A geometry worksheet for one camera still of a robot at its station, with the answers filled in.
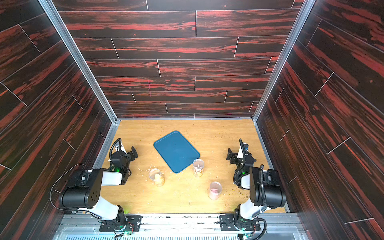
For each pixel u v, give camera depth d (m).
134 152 0.88
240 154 0.81
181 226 0.73
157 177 0.84
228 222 0.73
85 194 0.45
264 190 0.42
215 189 0.81
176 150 1.01
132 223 0.73
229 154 0.84
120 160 0.71
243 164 0.70
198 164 0.87
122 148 0.80
